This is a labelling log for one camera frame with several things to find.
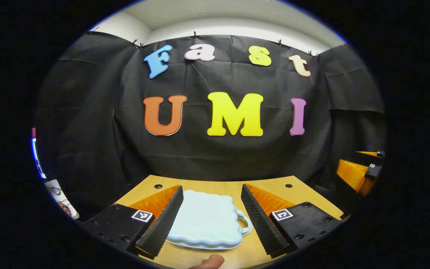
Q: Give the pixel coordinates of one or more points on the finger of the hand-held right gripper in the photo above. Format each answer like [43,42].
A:
[368,153]
[351,173]

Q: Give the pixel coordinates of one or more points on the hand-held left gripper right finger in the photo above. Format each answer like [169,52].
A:
[261,224]

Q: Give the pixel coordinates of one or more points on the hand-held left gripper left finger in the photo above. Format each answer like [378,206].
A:
[162,228]

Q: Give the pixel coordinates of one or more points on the light blue suitcase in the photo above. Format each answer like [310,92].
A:
[207,216]

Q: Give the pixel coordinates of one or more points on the black backdrop cloth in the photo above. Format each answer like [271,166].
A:
[200,157]

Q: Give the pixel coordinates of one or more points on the white printed poster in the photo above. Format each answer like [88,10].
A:
[56,192]

